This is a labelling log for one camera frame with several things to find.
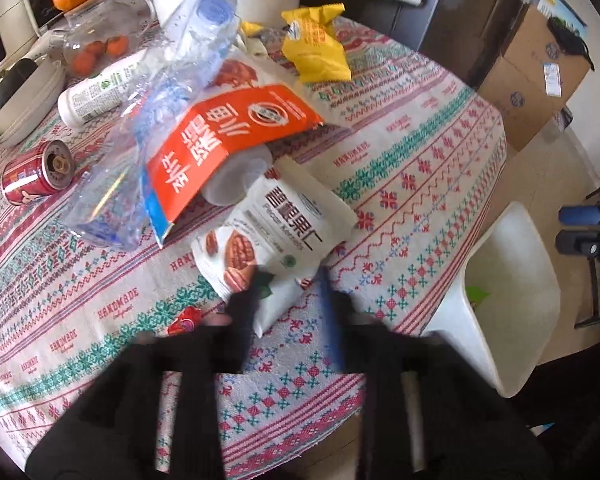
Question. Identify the cardboard box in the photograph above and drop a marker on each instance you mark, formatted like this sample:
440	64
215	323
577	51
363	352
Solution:
532	79

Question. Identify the white trash bin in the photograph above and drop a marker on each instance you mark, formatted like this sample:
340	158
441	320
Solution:
503	306

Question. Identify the white plastic cup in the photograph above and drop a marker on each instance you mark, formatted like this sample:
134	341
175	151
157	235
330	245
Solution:
233	179

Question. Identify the patterned tablecloth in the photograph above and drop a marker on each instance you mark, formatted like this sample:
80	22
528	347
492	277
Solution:
417	160

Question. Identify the white pecan snack bag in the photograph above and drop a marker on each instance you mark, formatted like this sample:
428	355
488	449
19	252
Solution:
286	225

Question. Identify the small red candy wrapper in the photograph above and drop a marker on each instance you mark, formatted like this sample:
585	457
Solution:
185	322

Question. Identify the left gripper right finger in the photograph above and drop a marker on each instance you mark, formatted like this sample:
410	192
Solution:
427	413

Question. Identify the orange red snack bag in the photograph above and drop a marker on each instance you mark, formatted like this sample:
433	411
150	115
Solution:
210	132

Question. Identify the crushed clear water bottle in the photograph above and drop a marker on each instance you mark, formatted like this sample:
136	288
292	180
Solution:
117	198

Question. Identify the glass jar with tomatoes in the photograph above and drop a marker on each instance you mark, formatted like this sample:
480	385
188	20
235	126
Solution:
100	32

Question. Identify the white green label bottle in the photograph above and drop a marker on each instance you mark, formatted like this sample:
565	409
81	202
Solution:
92	97

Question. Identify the yellow snack wrapper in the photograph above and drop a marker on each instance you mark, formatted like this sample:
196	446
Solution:
312	46

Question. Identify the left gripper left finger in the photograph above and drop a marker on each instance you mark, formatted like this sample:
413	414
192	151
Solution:
111	430

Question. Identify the white bowl with avocado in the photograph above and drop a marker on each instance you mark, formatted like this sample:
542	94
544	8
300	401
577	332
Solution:
29	105

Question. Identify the red soda can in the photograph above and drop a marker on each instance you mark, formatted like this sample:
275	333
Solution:
43	171

